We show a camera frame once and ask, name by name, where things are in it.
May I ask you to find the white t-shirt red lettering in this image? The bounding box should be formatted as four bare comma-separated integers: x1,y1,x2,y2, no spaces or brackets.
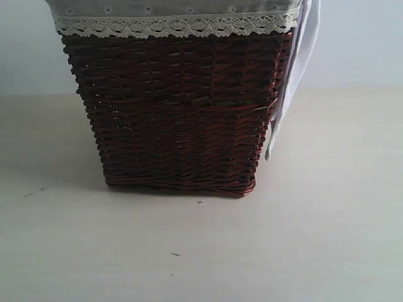
264,0,321,160

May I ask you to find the dark red wicker basket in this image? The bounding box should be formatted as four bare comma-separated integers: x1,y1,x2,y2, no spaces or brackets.
61,30,294,198

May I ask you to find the beige lace basket liner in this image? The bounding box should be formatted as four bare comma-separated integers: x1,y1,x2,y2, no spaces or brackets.
47,0,302,38

